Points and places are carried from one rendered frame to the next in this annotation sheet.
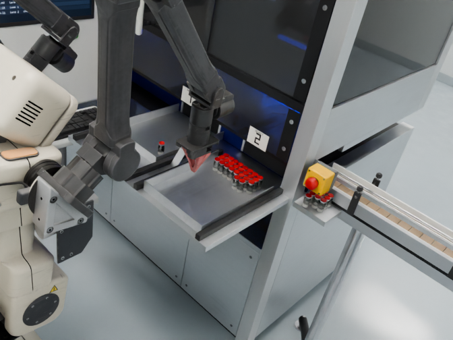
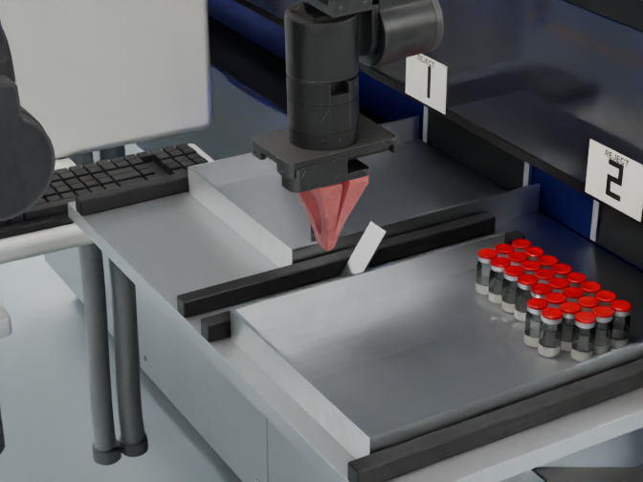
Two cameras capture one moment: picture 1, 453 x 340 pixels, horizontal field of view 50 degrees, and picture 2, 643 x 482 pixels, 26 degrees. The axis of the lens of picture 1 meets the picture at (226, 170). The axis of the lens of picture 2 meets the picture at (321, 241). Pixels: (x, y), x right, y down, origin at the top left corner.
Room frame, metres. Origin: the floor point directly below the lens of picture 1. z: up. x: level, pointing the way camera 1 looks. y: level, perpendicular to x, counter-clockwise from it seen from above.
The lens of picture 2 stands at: (0.14, -0.32, 1.60)
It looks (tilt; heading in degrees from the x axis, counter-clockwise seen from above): 27 degrees down; 23
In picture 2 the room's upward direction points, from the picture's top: straight up
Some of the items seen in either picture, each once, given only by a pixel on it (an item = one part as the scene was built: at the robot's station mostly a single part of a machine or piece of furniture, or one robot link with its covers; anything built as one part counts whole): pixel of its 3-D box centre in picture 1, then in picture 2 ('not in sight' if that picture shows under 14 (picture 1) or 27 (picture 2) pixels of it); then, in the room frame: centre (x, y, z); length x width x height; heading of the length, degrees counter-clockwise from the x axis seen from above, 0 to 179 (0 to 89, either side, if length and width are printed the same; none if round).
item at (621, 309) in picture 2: (241, 171); (566, 292); (1.40, -0.05, 0.90); 0.18 x 0.02 x 0.05; 54
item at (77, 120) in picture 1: (61, 125); (75, 190); (1.58, 0.66, 0.82); 0.40 x 0.14 x 0.02; 142
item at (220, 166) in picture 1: (232, 175); (533, 302); (1.37, -0.03, 0.90); 0.18 x 0.02 x 0.05; 54
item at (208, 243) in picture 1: (184, 164); (388, 279); (1.42, 0.15, 0.87); 0.70 x 0.48 x 0.02; 54
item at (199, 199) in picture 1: (209, 187); (444, 337); (1.28, 0.04, 0.90); 0.34 x 0.26 x 0.04; 144
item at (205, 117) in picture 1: (203, 112); (328, 40); (1.10, 0.09, 1.25); 0.07 x 0.06 x 0.07; 147
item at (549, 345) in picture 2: (240, 185); (550, 332); (1.32, -0.06, 0.90); 0.02 x 0.02 x 0.05
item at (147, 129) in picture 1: (168, 131); (361, 188); (1.57, 0.25, 0.90); 0.34 x 0.26 x 0.04; 144
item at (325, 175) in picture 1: (319, 178); not in sight; (1.32, -0.30, 0.99); 0.08 x 0.07 x 0.07; 144
